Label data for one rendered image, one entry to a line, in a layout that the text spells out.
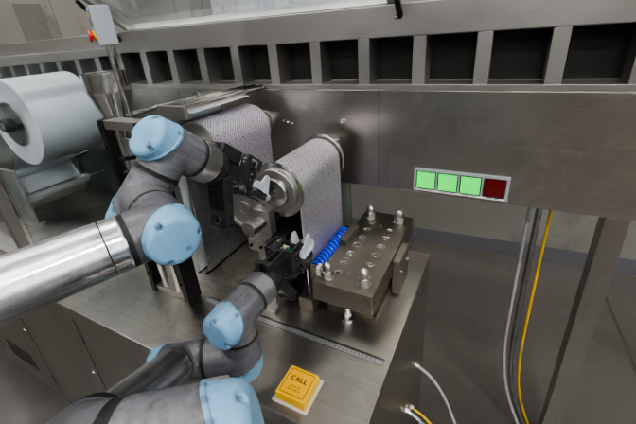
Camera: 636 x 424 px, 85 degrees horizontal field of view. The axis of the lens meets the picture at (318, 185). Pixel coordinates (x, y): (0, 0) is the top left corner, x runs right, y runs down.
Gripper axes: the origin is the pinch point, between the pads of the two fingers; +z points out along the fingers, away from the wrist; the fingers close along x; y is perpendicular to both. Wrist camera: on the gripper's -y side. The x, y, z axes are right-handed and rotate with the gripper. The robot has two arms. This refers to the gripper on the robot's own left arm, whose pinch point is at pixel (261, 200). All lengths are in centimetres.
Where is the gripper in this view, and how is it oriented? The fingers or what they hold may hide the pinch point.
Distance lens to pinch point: 86.0
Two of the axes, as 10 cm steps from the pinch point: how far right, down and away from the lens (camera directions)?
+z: 4.0, 2.7, 8.8
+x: -8.9, -1.3, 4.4
